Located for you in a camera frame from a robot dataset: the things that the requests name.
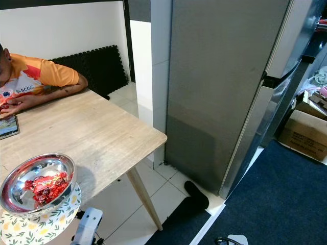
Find black door frame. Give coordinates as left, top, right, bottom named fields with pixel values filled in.
left=123, top=0, right=136, bottom=85

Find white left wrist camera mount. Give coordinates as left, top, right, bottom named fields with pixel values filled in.
left=72, top=207, right=103, bottom=245

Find light wooden table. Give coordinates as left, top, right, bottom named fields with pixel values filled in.
left=0, top=89, right=168, bottom=245

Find large cardboard box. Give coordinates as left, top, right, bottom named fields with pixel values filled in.
left=277, top=110, right=327, bottom=163

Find black smartphone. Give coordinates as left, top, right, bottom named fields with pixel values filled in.
left=0, top=115, right=20, bottom=140

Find grey steel fridge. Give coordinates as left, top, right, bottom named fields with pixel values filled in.
left=165, top=0, right=327, bottom=200

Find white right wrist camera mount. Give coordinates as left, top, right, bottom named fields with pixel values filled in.
left=227, top=235, right=248, bottom=245

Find shiny steel bowl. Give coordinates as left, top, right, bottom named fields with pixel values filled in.
left=0, top=153, right=77, bottom=219

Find boy in orange shirt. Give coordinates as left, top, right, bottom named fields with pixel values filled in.
left=0, top=45, right=88, bottom=119

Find large black foam mat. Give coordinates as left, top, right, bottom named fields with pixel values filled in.
left=51, top=45, right=130, bottom=99

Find small cardboard box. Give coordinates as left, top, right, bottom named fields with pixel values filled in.
left=295, top=92, right=327, bottom=120

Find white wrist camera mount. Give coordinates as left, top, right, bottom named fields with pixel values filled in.
left=227, top=235, right=248, bottom=245
left=72, top=207, right=103, bottom=245

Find red candy packets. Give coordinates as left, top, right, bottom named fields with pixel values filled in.
left=24, top=171, right=69, bottom=207

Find white floral plate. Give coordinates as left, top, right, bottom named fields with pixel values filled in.
left=0, top=183, right=82, bottom=245

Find black slipper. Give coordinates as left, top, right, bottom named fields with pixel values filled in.
left=184, top=180, right=210, bottom=210

